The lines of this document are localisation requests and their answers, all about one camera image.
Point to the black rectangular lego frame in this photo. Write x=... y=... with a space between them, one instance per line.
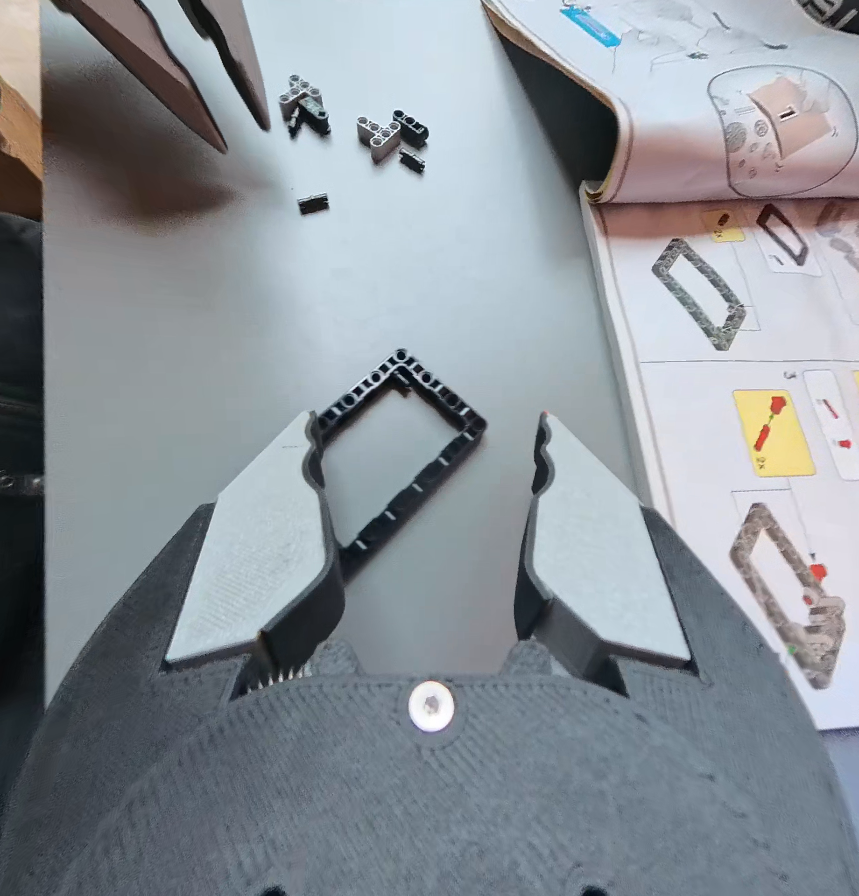
x=440 y=388

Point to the grey lego connector piece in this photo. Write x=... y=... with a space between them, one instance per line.
x=298 y=94
x=379 y=136

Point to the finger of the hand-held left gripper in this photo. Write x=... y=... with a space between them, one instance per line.
x=233 y=49
x=142 y=63

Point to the black lego beam piece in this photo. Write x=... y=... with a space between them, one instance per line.
x=314 y=119

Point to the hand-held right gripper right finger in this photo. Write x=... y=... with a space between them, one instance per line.
x=604 y=560

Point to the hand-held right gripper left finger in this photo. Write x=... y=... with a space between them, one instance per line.
x=254 y=553

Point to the black lego pin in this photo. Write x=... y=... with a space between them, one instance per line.
x=313 y=204
x=412 y=159

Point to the black lego connector block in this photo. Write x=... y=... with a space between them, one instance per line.
x=410 y=126

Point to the lego instruction booklet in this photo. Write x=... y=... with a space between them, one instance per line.
x=688 y=420

